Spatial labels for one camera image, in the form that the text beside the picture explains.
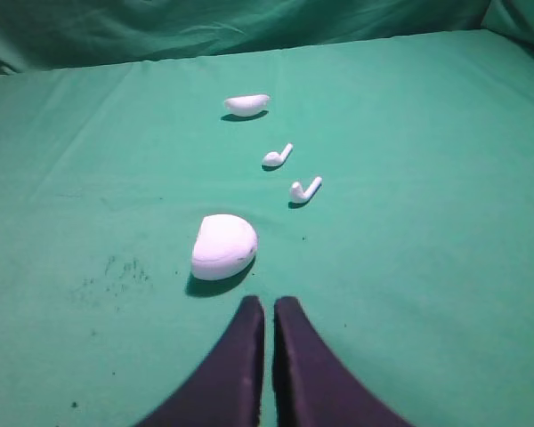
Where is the white earbud near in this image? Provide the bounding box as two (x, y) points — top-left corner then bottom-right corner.
(289, 176), (322, 205)

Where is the white earphone case body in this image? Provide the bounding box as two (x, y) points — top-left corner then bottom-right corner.
(191, 213), (258, 281)

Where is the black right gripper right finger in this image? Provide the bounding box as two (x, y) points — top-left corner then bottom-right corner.
(272, 296), (410, 426)

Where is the white earphone case lid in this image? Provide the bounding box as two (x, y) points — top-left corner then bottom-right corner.
(223, 93), (271, 117)

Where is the white earbud far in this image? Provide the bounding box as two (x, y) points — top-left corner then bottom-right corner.
(262, 143), (294, 168)

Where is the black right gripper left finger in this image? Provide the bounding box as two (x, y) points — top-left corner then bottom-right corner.
(138, 295), (265, 426)

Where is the green table cloth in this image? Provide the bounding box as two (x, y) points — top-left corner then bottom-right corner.
(0, 1), (534, 426)

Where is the white earbud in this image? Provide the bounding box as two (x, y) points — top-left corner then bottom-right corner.
(262, 143), (294, 168)
(289, 176), (322, 205)

